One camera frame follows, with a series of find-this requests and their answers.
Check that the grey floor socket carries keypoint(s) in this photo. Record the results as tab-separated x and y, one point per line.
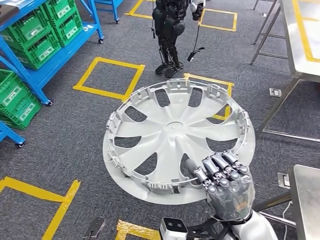
284	180
275	92

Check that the black humanoid robot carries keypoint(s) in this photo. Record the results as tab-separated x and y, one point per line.
170	26

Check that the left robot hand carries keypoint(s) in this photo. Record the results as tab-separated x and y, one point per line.
95	228

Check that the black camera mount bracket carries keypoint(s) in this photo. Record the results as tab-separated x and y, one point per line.
200	231

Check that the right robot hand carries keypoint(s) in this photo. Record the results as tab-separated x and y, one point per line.
229	195

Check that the steel table yellow tape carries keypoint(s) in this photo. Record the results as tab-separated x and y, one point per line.
297	49

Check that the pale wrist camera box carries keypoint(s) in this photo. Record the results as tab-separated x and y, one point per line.
172	232

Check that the grey plastic wheel hubcap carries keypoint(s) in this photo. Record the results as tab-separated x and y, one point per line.
175	132

